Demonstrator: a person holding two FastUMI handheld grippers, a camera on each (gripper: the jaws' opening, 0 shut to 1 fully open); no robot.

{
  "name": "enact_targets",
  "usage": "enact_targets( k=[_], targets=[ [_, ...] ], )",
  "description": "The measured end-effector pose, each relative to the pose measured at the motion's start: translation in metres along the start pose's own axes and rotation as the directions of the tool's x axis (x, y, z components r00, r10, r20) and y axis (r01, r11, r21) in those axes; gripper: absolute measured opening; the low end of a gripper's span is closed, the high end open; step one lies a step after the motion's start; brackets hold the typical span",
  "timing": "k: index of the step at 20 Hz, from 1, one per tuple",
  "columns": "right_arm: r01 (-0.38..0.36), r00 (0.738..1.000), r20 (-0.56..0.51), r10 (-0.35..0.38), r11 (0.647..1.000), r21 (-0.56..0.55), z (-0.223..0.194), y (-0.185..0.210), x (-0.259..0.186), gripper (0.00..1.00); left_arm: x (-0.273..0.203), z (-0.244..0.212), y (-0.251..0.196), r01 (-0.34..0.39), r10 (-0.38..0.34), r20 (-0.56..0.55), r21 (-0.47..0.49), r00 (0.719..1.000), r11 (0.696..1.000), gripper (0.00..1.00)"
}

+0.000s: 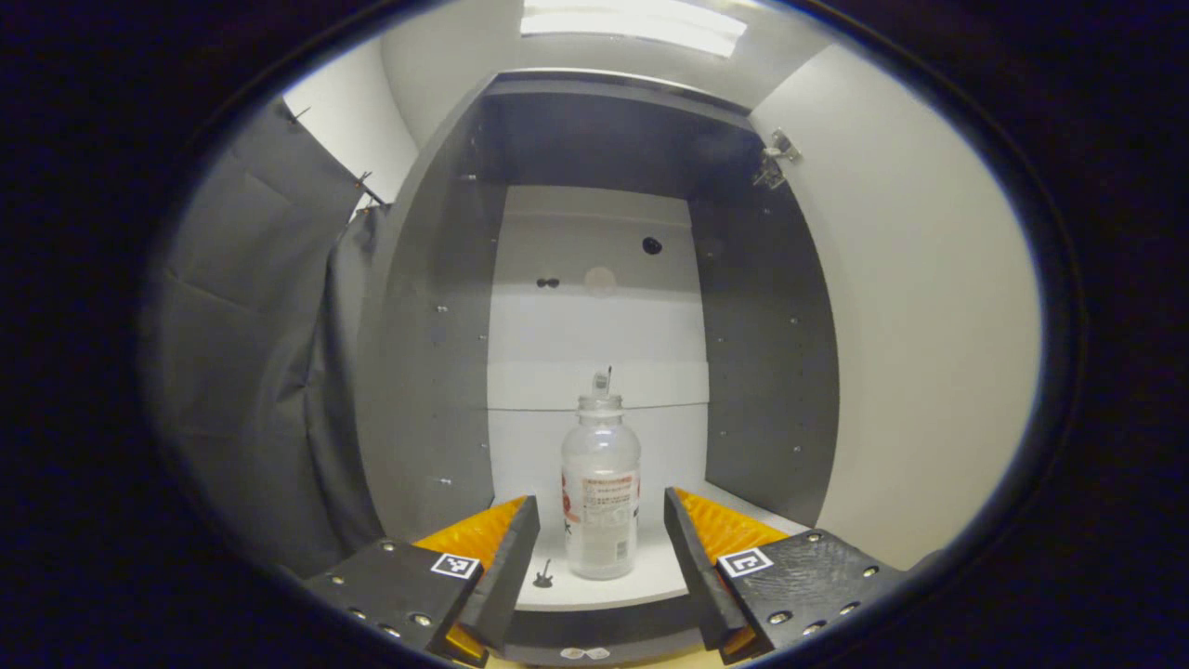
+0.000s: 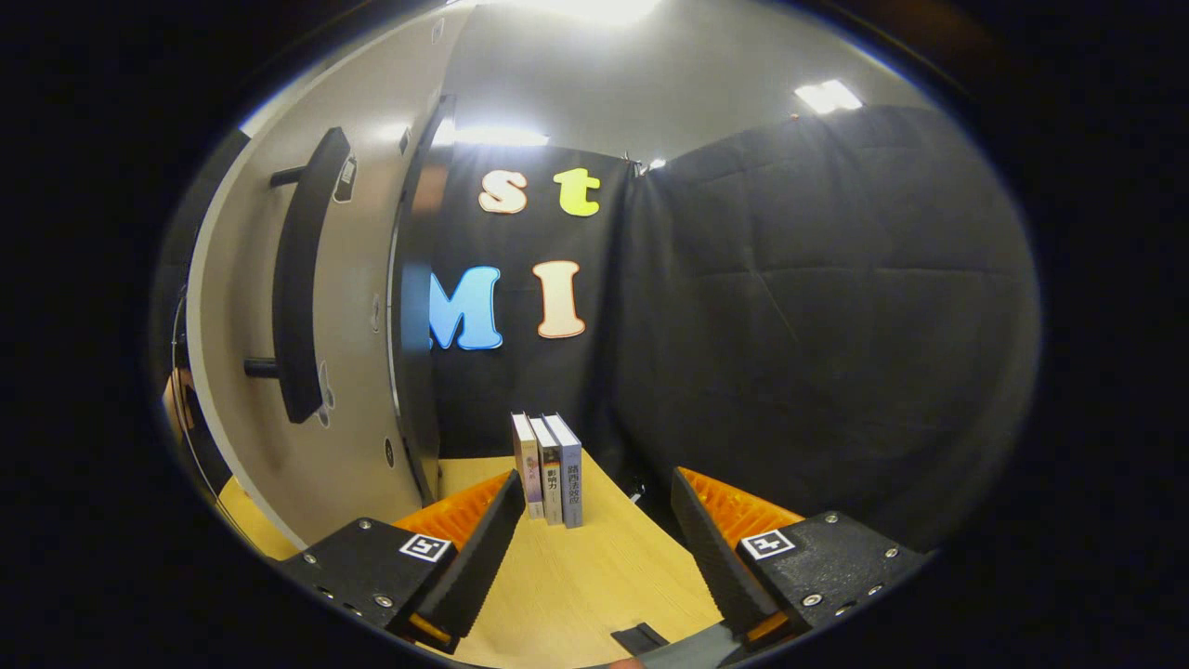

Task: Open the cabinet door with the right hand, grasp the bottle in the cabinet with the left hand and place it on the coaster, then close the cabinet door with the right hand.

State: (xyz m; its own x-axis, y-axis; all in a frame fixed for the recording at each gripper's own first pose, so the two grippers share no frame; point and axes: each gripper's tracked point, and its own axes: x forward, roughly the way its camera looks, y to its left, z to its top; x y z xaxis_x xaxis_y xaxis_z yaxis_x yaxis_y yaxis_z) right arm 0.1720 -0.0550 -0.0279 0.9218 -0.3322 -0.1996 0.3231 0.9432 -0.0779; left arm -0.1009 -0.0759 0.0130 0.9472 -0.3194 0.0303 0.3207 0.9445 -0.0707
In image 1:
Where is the ceiling light panel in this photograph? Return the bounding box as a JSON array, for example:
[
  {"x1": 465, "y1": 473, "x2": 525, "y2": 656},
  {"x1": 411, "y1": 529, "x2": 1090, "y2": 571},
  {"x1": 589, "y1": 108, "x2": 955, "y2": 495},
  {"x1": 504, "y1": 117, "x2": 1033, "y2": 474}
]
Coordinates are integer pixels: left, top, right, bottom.
[{"x1": 520, "y1": 0, "x2": 747, "y2": 57}]

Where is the clear plastic bottle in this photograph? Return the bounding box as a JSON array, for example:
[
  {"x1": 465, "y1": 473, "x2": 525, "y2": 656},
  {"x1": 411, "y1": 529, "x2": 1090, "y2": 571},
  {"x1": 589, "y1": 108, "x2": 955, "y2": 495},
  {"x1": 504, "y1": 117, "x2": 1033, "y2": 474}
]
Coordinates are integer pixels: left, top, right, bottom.
[{"x1": 560, "y1": 393, "x2": 643, "y2": 582}]

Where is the dark grey cabinet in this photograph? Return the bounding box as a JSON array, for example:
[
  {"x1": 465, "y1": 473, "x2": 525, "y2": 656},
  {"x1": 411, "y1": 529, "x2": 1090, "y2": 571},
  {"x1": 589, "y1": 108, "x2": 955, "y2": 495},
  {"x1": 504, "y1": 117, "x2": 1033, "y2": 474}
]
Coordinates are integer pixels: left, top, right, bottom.
[{"x1": 358, "y1": 70, "x2": 842, "y2": 665}]

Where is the black backdrop cloth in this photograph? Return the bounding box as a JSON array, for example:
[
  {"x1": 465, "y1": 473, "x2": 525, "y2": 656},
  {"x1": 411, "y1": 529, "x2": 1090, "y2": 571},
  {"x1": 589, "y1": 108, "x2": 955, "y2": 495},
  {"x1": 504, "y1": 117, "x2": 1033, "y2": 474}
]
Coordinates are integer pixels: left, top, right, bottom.
[{"x1": 149, "y1": 98, "x2": 396, "y2": 577}]

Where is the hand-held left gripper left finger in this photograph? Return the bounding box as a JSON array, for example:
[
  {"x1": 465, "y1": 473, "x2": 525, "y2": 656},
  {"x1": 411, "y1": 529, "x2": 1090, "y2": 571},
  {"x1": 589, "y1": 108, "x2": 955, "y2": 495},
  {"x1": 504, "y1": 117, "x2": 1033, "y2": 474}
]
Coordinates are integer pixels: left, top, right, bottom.
[{"x1": 302, "y1": 494, "x2": 542, "y2": 668}]

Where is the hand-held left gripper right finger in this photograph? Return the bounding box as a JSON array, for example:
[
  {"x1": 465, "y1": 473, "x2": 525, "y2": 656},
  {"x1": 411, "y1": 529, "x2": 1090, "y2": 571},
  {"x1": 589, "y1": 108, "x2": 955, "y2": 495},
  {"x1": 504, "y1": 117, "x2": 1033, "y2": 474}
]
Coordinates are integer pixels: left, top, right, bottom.
[{"x1": 663, "y1": 485, "x2": 911, "y2": 665}]

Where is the white cabinet shelf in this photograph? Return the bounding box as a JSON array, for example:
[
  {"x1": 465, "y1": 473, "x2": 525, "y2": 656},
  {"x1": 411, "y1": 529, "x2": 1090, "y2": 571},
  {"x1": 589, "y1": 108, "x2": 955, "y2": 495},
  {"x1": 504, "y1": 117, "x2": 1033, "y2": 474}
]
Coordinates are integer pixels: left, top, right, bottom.
[{"x1": 492, "y1": 479, "x2": 811, "y2": 614}]

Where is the metal door hinge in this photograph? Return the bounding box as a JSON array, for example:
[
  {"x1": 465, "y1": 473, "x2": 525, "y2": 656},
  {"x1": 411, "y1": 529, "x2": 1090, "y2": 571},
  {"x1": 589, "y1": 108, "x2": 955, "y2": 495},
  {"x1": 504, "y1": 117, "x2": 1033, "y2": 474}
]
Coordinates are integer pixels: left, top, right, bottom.
[{"x1": 754, "y1": 128, "x2": 802, "y2": 190}]

